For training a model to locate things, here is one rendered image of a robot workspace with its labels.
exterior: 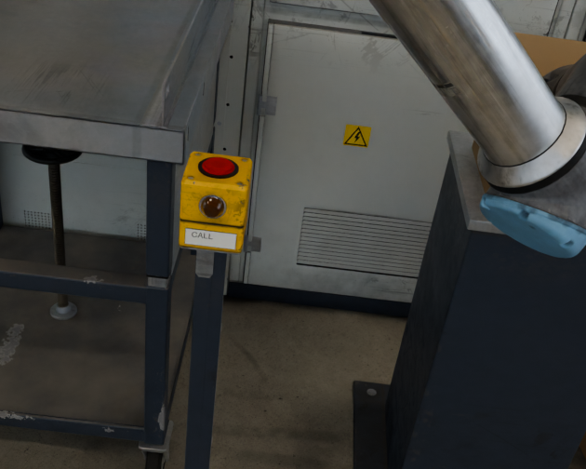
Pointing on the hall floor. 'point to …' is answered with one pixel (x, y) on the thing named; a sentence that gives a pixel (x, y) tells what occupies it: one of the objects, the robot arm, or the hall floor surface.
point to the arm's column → (496, 352)
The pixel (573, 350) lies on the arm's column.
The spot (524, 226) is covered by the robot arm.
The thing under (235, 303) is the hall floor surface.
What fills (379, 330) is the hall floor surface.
